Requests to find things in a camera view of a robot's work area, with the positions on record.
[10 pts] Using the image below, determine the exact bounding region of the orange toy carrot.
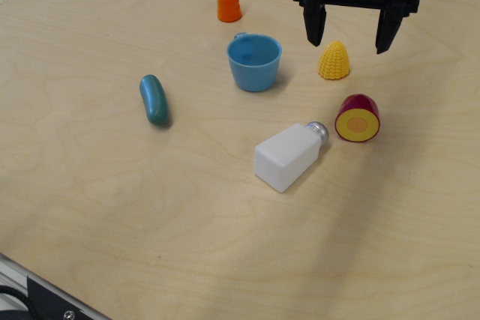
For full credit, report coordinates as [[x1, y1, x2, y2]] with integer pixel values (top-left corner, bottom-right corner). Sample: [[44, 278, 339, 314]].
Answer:
[[217, 0, 242, 22]]

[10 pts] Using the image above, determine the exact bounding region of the red yellow toy fruit half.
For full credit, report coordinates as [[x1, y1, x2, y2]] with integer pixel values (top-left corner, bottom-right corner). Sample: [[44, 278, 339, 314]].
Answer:
[[334, 94, 380, 142]]

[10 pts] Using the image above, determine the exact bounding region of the white salt shaker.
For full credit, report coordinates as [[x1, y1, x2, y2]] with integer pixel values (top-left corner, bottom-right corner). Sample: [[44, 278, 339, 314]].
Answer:
[[254, 121, 329, 193]]

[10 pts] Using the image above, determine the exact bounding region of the blue plastic cup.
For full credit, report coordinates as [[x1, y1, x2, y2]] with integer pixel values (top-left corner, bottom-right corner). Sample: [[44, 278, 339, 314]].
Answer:
[[226, 32, 282, 92]]

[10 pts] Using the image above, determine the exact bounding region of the black corner bracket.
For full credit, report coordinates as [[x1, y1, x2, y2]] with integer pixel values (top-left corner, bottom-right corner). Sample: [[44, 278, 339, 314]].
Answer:
[[26, 275, 109, 320]]

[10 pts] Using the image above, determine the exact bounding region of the aluminium table frame rail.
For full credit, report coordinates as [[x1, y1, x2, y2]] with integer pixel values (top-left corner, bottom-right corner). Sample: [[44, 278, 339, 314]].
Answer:
[[1, 254, 35, 319]]

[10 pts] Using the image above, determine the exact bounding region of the black cable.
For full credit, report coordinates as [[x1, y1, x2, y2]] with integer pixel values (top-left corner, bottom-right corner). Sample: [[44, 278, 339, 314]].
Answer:
[[0, 284, 41, 320]]

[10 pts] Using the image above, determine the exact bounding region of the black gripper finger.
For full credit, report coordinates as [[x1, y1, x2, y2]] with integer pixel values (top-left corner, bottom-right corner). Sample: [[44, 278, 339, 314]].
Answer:
[[375, 0, 406, 54], [303, 0, 326, 46]]

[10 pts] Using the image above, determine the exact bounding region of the yellow toy corn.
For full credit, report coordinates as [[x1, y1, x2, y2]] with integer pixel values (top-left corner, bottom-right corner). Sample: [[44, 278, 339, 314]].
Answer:
[[317, 40, 350, 80]]

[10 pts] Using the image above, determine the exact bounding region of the green toy cucumber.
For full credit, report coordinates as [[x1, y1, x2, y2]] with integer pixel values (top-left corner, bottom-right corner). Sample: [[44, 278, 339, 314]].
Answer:
[[139, 74, 170, 125]]

